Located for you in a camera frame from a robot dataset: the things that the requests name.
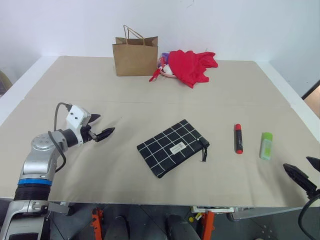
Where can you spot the red ribbon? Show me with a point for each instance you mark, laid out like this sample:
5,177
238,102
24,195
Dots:
154,76

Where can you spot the black white checked pouch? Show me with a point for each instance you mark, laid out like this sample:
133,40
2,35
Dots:
170,147

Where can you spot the brown paper bag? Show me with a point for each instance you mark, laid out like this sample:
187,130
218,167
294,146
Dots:
135,58

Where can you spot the green capped eraser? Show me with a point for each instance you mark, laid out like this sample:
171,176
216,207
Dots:
266,147

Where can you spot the grey metal plate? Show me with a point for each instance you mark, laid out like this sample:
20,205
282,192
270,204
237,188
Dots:
265,225

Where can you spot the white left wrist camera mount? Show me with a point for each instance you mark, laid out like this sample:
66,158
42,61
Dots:
76,116

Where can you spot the tan chair back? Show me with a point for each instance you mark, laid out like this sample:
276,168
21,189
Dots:
4,83

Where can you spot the beige table cover sheet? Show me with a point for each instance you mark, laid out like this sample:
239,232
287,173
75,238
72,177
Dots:
155,87
112,175

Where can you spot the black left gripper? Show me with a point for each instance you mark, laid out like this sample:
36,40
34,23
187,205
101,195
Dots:
87,133

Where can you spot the red cloth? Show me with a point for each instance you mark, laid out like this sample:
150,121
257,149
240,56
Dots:
190,66

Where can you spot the dark rounded shape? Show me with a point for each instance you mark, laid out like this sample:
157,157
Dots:
181,228
116,230

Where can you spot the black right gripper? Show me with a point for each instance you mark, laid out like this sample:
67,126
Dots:
313,193

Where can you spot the purple and white packet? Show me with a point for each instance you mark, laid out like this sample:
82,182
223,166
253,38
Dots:
163,58

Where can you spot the orange metal clamp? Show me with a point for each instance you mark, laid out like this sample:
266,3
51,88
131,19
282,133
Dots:
97,222
208,225

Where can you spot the white plastic bag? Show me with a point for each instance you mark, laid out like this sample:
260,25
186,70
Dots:
167,72

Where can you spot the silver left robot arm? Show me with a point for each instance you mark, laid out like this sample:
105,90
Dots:
37,160

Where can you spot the small yellow knob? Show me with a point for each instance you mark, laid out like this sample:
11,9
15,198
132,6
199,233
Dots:
191,220

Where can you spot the black marker with red caps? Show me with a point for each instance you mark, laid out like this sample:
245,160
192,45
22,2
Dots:
238,140

